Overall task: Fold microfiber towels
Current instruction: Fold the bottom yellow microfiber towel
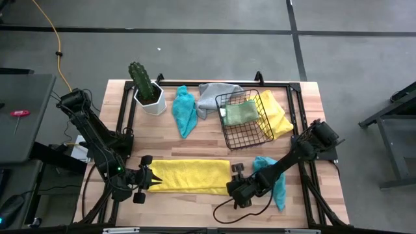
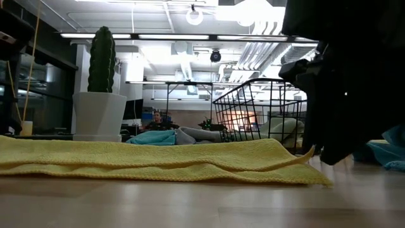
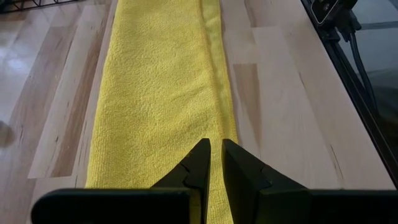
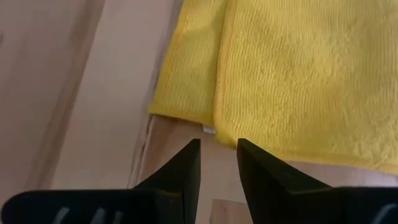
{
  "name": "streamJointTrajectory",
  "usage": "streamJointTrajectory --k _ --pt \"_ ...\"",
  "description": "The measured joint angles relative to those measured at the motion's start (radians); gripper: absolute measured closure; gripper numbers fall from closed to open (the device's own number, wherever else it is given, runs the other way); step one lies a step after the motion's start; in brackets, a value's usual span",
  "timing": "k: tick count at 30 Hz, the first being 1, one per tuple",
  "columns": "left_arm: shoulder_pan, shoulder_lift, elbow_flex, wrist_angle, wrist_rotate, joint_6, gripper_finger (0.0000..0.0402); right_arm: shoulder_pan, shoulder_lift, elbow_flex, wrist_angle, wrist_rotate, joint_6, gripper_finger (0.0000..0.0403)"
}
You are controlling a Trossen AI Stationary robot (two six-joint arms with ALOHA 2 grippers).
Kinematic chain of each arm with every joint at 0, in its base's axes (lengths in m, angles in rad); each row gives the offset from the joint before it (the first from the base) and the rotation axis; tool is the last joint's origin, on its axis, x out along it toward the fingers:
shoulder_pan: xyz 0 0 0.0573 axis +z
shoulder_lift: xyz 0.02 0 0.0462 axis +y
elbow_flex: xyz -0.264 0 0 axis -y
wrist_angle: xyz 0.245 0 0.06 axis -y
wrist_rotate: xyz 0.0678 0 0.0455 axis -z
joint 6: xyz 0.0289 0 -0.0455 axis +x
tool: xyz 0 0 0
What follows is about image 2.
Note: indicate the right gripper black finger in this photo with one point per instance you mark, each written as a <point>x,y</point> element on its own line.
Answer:
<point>338,126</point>

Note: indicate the green microfiber towel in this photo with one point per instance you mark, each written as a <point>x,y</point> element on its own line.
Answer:
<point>284,130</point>

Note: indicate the teal microfiber towel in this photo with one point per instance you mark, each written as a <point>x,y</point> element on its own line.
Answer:
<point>389,152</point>
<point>155,137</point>

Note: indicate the yellow microfiber towel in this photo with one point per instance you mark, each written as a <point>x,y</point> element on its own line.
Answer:
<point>158,161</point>

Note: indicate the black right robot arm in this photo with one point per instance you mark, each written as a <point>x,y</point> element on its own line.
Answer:
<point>348,19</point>

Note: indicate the background black robot arm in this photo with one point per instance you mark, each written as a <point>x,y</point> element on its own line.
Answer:
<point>210,126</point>

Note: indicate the grey microfiber towel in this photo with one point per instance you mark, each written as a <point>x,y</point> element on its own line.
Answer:
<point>196,134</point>

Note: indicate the green cactus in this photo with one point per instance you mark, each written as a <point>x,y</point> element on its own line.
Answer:
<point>101,60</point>

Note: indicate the yellowish cup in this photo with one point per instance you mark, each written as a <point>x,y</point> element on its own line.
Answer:
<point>27,128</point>

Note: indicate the white faceted plant pot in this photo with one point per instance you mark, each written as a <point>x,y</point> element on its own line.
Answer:
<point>98,117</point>

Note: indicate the dark computer monitor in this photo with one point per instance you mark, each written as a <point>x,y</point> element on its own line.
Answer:
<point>133,109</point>

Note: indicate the long ceiling light strip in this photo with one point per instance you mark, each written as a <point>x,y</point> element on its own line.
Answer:
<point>174,37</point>

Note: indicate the person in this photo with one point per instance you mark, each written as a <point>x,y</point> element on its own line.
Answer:
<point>157,122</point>

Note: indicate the round ceiling lamp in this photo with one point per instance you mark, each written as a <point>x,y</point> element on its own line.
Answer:
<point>194,23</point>

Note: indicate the round black camera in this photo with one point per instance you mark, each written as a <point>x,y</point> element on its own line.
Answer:
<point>215,56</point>

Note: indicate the black metal frame stand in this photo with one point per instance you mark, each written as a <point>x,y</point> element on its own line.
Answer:
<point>190,83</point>

